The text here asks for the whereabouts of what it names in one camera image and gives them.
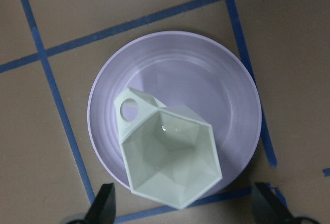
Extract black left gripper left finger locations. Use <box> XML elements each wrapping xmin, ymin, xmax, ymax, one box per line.
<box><xmin>83</xmin><ymin>183</ymin><xmax>116</xmax><ymax>224</ymax></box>

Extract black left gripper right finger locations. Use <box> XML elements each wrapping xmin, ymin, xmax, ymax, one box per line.
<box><xmin>252</xmin><ymin>182</ymin><xmax>296</xmax><ymax>223</ymax></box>

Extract white faceted cup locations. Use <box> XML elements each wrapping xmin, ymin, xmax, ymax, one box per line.
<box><xmin>114</xmin><ymin>87</ymin><xmax>223</xmax><ymax>210</ymax></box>

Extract lilac round plate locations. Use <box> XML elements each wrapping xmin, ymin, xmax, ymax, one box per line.
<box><xmin>87</xmin><ymin>31</ymin><xmax>261</xmax><ymax>194</ymax></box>

